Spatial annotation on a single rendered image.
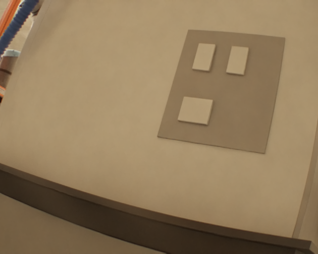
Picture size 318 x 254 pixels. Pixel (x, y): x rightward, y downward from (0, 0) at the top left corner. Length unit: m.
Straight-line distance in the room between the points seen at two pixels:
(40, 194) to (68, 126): 0.14
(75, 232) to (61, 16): 0.49
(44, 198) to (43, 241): 0.09
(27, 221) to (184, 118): 0.35
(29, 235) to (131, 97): 0.33
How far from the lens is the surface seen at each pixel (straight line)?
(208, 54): 0.73
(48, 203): 0.79
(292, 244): 0.55
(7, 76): 2.25
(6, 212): 0.85
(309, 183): 0.62
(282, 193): 0.63
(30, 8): 1.00
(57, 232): 0.76
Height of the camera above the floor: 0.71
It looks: 15 degrees up
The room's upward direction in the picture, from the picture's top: 16 degrees clockwise
